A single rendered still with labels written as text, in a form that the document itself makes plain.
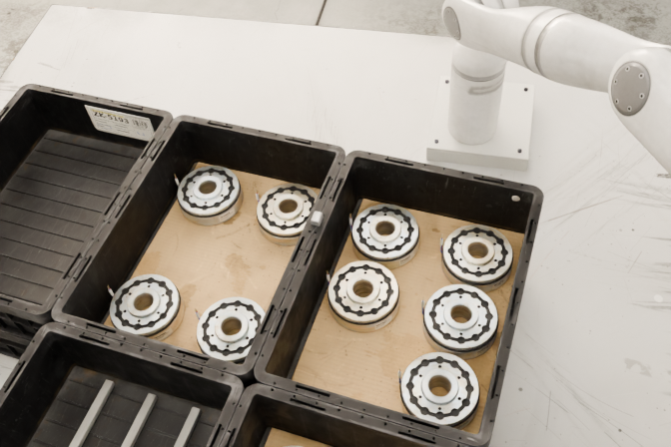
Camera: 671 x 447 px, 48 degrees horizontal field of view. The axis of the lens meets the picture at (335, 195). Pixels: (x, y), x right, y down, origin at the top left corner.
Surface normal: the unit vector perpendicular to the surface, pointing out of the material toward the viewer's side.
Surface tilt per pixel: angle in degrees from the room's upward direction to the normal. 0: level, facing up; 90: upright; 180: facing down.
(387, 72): 0
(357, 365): 0
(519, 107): 4
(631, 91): 69
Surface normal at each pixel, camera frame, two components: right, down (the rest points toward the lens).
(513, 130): -0.08, -0.57
